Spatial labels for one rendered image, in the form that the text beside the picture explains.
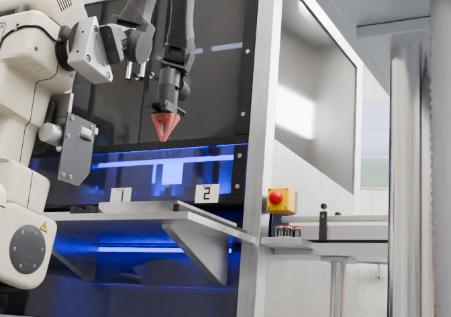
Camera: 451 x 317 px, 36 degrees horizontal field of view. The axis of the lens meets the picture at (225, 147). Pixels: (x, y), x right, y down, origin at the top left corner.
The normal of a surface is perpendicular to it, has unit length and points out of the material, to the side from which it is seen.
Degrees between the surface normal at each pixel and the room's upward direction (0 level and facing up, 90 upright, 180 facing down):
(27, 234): 90
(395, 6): 180
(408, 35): 180
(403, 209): 90
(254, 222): 90
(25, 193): 90
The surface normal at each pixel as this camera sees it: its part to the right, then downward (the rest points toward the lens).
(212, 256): 0.89, -0.06
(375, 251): -0.46, -0.27
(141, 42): 0.90, 0.28
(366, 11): -0.07, 0.96
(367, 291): -0.24, -0.28
